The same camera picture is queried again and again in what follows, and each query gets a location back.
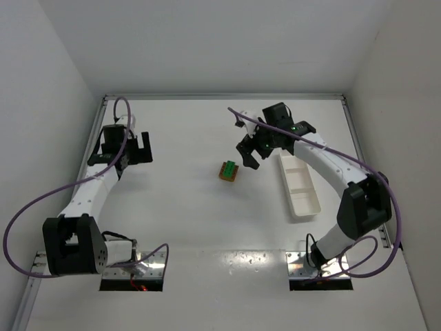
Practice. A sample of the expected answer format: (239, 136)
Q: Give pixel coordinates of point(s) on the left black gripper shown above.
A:
(138, 154)

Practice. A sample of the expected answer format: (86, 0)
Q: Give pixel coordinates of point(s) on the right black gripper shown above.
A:
(253, 144)

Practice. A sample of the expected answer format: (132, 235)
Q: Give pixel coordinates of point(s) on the green lego brick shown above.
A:
(229, 169)

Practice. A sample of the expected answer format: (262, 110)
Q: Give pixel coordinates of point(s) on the orange lego plate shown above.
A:
(231, 179)

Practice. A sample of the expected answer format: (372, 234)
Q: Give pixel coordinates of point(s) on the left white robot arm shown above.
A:
(73, 242)

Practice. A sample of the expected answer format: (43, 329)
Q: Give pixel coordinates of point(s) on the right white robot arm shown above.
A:
(365, 202)

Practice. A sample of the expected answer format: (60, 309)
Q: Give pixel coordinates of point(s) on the white divided tray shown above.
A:
(300, 191)

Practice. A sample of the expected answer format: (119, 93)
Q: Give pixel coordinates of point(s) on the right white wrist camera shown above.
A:
(248, 121)

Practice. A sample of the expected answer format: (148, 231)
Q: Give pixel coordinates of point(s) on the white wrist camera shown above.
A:
(248, 121)
(128, 122)

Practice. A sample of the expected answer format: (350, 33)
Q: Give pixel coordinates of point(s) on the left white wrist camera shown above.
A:
(128, 122)

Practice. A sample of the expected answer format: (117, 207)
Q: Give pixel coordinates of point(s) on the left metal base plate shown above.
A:
(150, 269)

